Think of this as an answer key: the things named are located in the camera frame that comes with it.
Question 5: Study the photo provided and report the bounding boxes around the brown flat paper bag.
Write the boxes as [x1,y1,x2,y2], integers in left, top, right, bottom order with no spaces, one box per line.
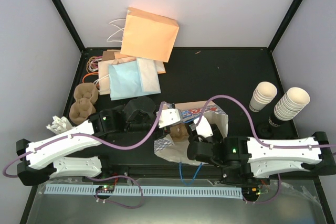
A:
[101,50,120,61]

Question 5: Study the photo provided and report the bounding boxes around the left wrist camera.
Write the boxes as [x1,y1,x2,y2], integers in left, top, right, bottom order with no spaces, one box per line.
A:
[156,102,183,129]

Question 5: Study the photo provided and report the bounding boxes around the white paper bag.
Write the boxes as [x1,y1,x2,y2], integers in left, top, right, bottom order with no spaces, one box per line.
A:
[137,58,161,94]

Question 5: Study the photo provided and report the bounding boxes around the light blue paper bag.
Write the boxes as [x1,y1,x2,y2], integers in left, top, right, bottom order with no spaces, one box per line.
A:
[108,61,145,101]

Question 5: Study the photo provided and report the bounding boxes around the brown pulp cup carrier stack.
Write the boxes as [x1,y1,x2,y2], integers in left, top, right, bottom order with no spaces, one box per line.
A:
[69,83,99,125]

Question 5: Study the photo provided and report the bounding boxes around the beige kraft paper bag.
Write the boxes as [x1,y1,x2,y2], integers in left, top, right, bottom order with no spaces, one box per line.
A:
[98,57,136,95]

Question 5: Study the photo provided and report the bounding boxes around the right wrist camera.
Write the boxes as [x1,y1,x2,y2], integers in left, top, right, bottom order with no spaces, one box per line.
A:
[190,116,213,138]

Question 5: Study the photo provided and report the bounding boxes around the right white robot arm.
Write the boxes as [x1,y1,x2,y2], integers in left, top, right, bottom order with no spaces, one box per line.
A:
[187,95,335,184]

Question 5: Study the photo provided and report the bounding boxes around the orange paper bag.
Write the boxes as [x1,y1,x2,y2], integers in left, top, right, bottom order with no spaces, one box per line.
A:
[121,7,179,62]

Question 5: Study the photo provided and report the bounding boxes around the tall stack paper cups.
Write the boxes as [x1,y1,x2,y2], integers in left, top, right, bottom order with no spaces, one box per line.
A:
[268,87,310,127]

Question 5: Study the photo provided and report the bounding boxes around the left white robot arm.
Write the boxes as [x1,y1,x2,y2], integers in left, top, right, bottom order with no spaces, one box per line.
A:
[2,97,178,186]

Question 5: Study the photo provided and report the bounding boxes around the orange bag handle cord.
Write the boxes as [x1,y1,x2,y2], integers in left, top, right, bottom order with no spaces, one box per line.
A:
[82,72,99,82]

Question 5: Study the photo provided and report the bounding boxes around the short stack paper cups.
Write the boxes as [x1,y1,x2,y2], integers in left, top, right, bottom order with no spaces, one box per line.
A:
[249,81,278,113]

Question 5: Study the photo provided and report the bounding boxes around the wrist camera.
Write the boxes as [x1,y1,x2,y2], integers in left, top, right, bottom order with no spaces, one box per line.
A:
[156,102,183,129]
[190,116,213,138]

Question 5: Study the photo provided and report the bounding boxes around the blue bag handle cord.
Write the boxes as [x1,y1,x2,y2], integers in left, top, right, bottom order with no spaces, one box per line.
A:
[178,161,203,186]

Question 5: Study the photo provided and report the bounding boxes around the blue checkered paper bag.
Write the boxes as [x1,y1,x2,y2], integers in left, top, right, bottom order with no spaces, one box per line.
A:
[154,101,229,166]

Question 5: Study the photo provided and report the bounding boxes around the light blue cable duct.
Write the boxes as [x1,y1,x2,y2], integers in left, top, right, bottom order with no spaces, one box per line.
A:
[44,184,243,199]

